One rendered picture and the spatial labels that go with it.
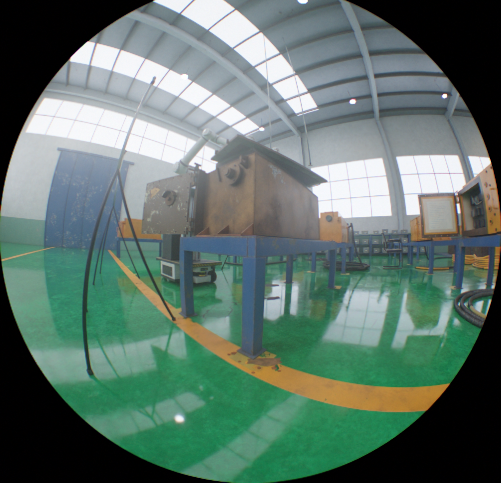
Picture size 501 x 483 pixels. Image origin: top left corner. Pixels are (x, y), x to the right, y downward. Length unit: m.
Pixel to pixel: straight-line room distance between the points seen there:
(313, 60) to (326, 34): 1.74
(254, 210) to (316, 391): 1.03
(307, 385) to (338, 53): 10.05
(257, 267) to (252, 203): 0.47
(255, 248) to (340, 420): 0.80
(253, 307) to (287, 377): 0.38
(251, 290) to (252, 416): 0.55
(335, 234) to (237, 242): 3.32
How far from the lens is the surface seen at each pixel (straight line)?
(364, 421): 0.75
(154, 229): 1.76
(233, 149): 1.42
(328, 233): 4.02
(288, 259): 2.62
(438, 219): 2.64
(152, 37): 9.70
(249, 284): 0.80
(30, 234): 10.69
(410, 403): 0.87
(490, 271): 3.22
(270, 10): 8.57
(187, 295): 1.37
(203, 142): 2.29
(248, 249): 0.79
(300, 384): 0.83
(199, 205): 1.47
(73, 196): 10.08
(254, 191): 1.11
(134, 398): 0.80
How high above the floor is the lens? 0.60
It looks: 4 degrees up
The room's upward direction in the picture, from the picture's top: 1 degrees clockwise
